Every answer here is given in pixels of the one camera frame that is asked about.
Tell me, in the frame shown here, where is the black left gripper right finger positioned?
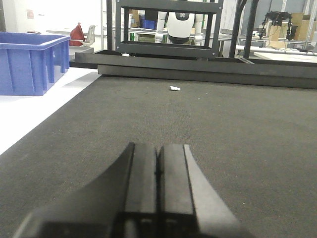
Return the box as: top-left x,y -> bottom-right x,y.
158,144 -> 250,238

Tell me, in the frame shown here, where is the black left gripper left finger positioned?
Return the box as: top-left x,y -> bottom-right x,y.
15,143 -> 157,238

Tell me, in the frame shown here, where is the dark grey table mat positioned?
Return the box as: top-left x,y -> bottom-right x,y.
0,77 -> 317,238

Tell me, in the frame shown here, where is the small white paper scrap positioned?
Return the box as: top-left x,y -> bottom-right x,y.
170,86 -> 181,91

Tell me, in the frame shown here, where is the blue plastic crate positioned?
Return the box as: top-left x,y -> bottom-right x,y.
0,32 -> 70,96

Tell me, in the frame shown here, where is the red bag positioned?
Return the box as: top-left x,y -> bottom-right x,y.
69,22 -> 85,47

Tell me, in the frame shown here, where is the white humanoid robot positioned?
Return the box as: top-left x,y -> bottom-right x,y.
155,11 -> 203,46

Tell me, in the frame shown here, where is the black robot on stand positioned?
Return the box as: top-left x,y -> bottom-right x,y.
259,11 -> 297,41

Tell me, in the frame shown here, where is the black metal shelf frame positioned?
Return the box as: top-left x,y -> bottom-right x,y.
115,0 -> 223,59

